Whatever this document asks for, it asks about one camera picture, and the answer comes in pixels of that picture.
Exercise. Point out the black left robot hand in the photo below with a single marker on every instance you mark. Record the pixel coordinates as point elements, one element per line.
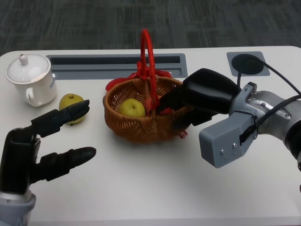
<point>18,160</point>

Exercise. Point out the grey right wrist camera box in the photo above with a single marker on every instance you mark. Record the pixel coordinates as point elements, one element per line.
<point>223,143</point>

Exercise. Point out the green apple in basket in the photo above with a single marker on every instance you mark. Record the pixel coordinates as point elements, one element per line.
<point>131,108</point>

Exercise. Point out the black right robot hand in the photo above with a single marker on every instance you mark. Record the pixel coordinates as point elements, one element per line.
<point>209,91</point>

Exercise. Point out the red apple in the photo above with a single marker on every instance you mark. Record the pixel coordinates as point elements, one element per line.
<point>148,106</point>

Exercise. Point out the yellow-green pear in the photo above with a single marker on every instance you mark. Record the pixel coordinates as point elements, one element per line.
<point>68,101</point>

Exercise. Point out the white ceramic mug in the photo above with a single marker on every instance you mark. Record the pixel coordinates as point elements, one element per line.
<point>42,90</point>

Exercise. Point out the white mug lid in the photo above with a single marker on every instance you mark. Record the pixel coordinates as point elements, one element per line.
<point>28,68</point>

